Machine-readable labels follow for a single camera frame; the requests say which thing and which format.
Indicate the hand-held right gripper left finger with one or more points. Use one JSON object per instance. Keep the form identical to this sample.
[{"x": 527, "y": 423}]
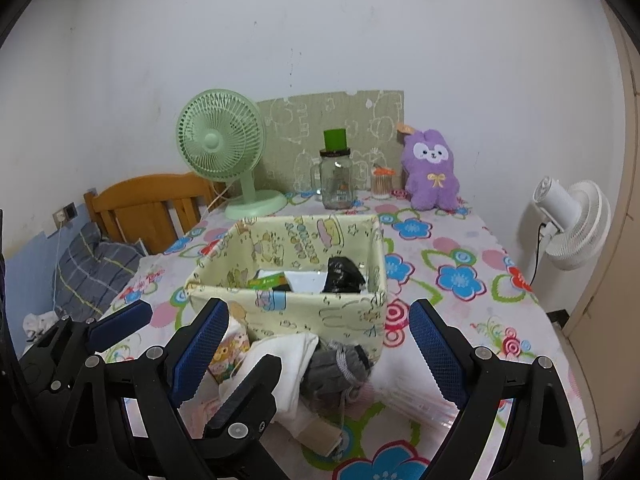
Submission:
[{"x": 197, "y": 355}]

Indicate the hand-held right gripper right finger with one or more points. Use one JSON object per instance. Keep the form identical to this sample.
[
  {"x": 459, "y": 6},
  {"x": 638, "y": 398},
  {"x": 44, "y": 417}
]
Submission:
[{"x": 440, "y": 355}]

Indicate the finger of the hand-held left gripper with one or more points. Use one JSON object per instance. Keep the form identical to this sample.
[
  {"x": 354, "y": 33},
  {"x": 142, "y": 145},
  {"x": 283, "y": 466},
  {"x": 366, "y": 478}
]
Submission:
[
  {"x": 122, "y": 317},
  {"x": 250, "y": 395}
]

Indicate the white cloth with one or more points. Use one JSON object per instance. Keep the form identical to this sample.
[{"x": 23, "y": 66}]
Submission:
[
  {"x": 290, "y": 360},
  {"x": 40, "y": 324}
]

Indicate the dark grey knitted sock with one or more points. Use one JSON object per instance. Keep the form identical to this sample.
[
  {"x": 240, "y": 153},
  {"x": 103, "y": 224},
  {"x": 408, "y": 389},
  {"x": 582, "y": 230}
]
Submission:
[{"x": 330, "y": 367}]

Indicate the yellow printed fabric storage box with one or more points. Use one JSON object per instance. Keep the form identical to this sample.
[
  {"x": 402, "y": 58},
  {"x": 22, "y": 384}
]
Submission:
[{"x": 310, "y": 315}]

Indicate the cartoon printed snack packet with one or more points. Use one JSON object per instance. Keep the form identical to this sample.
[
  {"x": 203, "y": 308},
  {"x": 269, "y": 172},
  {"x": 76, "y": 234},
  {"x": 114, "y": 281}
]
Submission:
[{"x": 232, "y": 355}]

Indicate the grey plaid pillow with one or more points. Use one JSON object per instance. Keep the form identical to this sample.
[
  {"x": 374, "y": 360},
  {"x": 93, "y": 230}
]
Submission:
[{"x": 95, "y": 270}]

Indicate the clear plastic bag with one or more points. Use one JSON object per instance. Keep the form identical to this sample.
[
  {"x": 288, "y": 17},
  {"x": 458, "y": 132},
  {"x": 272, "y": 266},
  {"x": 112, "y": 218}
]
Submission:
[{"x": 420, "y": 407}]

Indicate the small cardboard tag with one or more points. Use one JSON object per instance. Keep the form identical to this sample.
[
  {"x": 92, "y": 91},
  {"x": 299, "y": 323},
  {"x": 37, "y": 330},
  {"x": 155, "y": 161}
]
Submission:
[{"x": 320, "y": 437}]

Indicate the crumpled white cloth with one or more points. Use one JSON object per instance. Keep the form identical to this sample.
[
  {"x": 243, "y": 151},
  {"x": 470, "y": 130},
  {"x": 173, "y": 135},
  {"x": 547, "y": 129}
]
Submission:
[{"x": 40, "y": 324}]

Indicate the green flat box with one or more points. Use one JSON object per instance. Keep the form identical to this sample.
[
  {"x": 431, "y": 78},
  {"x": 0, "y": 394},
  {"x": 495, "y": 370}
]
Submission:
[{"x": 267, "y": 281}]

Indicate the wooden headboard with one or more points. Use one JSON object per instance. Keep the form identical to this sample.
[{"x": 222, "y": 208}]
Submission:
[{"x": 145, "y": 210}]

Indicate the black plastic bag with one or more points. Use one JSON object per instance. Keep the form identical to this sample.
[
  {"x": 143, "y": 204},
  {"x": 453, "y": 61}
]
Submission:
[{"x": 342, "y": 275}]

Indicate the white flat box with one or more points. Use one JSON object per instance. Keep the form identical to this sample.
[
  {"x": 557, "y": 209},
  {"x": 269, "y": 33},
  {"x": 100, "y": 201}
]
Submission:
[{"x": 307, "y": 282}]

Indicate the purple plush toy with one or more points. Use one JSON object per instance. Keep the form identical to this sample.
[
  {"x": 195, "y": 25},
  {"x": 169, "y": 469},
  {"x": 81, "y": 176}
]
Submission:
[{"x": 431, "y": 175}]

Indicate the white circulator fan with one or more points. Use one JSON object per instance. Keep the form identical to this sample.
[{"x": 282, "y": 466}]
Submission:
[{"x": 575, "y": 225}]

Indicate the glass jar with green lid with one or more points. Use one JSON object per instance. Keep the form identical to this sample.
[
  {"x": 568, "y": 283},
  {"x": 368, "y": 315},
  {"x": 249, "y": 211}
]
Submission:
[{"x": 337, "y": 180}]

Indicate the beige wardrobe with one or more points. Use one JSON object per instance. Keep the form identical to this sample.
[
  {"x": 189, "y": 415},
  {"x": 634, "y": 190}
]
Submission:
[{"x": 620, "y": 260}]

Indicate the green desk fan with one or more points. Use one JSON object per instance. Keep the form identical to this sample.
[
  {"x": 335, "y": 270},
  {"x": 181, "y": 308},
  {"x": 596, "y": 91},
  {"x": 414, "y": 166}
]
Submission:
[{"x": 220, "y": 135}]

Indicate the beige cartoon printed board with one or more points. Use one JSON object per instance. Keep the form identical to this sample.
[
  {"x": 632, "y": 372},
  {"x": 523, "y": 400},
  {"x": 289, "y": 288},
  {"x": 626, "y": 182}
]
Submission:
[{"x": 310, "y": 120}]

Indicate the wall socket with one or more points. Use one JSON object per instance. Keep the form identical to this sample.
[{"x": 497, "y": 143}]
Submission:
[{"x": 65, "y": 212}]

